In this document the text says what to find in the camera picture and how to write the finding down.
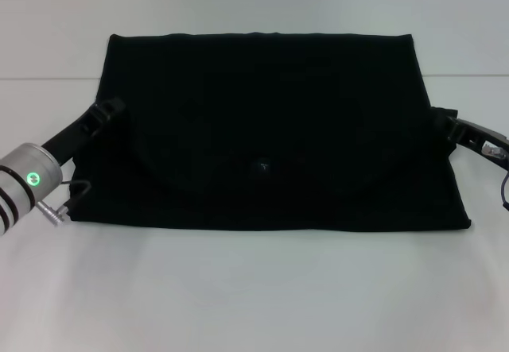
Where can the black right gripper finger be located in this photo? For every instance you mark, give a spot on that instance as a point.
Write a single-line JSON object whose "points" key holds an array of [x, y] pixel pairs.
{"points": [[449, 123]]}

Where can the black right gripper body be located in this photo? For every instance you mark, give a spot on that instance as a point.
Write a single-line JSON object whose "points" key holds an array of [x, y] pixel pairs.
{"points": [[479, 135]]}

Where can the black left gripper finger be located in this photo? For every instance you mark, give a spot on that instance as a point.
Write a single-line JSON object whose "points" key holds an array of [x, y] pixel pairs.
{"points": [[111, 109]]}

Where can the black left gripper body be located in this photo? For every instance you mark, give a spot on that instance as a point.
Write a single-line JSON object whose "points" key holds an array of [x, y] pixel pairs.
{"points": [[73, 135]]}

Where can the black shirt with FREE print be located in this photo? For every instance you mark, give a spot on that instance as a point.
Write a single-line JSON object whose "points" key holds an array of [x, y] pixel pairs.
{"points": [[270, 129]]}

